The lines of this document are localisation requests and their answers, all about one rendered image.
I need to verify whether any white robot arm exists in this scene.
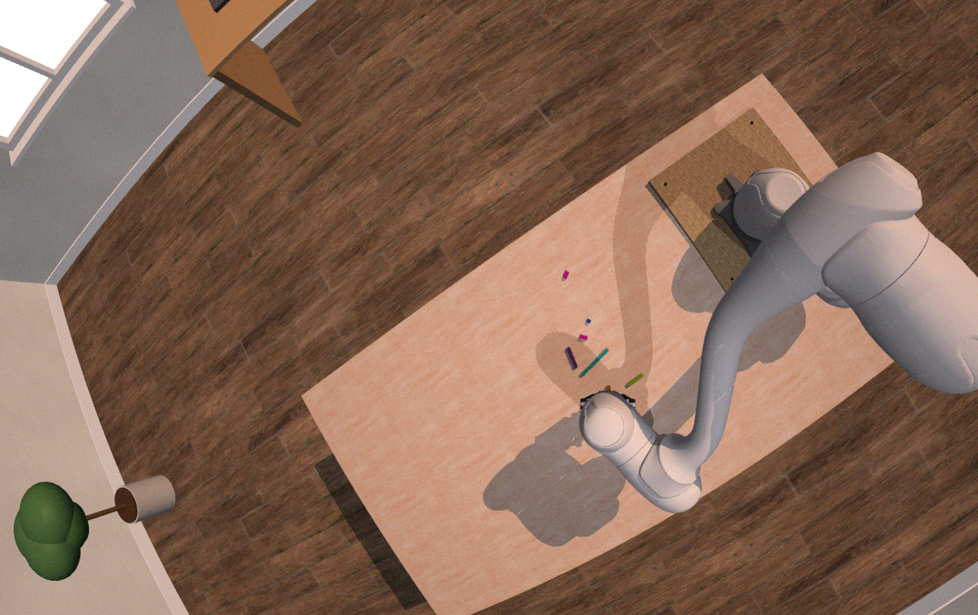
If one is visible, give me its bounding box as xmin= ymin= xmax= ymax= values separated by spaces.
xmin=579 ymin=152 xmax=978 ymax=513

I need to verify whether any turquoise rod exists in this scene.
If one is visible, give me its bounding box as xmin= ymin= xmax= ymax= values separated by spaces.
xmin=581 ymin=348 xmax=609 ymax=376

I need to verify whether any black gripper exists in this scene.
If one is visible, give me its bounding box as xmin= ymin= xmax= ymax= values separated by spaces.
xmin=580 ymin=389 xmax=635 ymax=409

